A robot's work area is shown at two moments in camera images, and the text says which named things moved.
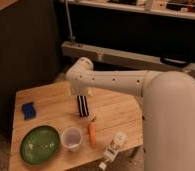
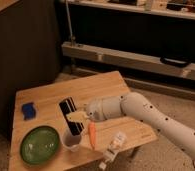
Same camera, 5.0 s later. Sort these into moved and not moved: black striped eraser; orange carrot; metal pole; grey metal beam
Moved: black striped eraser
Not moved: orange carrot; metal pole; grey metal beam
